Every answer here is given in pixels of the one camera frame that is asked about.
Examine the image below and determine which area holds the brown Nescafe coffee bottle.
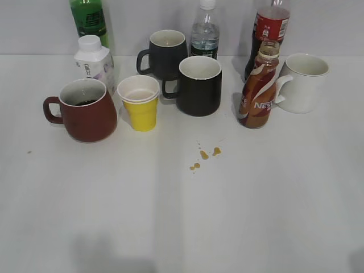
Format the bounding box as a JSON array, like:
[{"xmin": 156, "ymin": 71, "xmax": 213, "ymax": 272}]
[{"xmin": 237, "ymin": 40, "xmax": 280, "ymax": 129}]

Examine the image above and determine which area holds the dark red ceramic mug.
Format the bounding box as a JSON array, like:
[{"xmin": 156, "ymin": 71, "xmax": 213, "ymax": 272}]
[{"xmin": 43, "ymin": 78, "xmax": 118, "ymax": 143}]

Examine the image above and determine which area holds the yellow paper cup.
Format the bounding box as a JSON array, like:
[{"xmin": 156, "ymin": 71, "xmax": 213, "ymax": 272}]
[{"xmin": 117, "ymin": 75, "xmax": 160, "ymax": 132}]

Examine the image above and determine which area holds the black straight mug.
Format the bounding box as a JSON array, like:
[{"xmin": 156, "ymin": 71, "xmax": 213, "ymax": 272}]
[{"xmin": 162, "ymin": 56, "xmax": 222, "ymax": 117}]

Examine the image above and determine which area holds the dark grey rounded mug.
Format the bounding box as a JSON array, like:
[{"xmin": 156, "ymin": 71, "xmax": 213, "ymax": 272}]
[{"xmin": 136, "ymin": 30, "xmax": 188, "ymax": 80}]

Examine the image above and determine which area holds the clear water bottle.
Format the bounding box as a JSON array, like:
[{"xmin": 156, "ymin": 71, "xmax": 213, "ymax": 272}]
[{"xmin": 190, "ymin": 1, "xmax": 220, "ymax": 60}]

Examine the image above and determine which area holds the white ceramic mug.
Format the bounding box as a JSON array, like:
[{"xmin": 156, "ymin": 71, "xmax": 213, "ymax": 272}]
[{"xmin": 274, "ymin": 53, "xmax": 329, "ymax": 114}]

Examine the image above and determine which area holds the cola bottle red label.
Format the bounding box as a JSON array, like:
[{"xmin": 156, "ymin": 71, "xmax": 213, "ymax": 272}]
[{"xmin": 245, "ymin": 0, "xmax": 291, "ymax": 80}]

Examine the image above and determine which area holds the green soda bottle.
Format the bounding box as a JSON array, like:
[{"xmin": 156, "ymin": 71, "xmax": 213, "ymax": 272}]
[{"xmin": 69, "ymin": 0, "xmax": 109, "ymax": 48}]

